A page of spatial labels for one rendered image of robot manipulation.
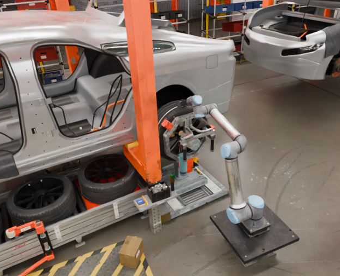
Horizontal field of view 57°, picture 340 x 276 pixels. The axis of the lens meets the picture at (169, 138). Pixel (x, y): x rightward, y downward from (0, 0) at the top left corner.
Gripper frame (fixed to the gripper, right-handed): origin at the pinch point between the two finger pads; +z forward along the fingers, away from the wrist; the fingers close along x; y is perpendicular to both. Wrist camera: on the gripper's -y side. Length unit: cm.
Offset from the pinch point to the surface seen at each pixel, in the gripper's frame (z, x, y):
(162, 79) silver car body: 13.1, 31.2, -4.4
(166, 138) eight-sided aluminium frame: -3.0, -29.6, -25.9
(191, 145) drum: -11.5, -43.7, -5.1
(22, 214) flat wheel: 35, -61, -175
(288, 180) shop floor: 7, -131, 126
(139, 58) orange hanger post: -53, 45, -52
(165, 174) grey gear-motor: 32, -72, -25
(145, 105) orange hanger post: -33, 7, -50
